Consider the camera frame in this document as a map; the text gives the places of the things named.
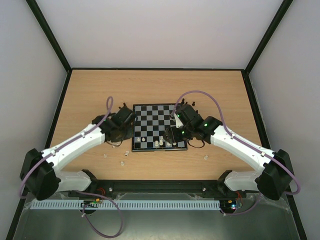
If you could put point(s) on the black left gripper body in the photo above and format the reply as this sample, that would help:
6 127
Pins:
125 135

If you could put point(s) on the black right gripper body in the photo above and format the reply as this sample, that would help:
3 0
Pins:
170 133

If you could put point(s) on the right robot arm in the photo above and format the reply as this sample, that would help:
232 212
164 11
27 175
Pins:
271 174

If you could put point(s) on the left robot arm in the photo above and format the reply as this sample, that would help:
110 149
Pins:
42 171

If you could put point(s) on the black and silver chessboard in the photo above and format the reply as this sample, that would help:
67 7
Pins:
151 121

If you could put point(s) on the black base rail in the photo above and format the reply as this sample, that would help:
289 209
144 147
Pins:
160 186

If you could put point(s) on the white slotted cable duct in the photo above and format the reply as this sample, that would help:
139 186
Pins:
55 204

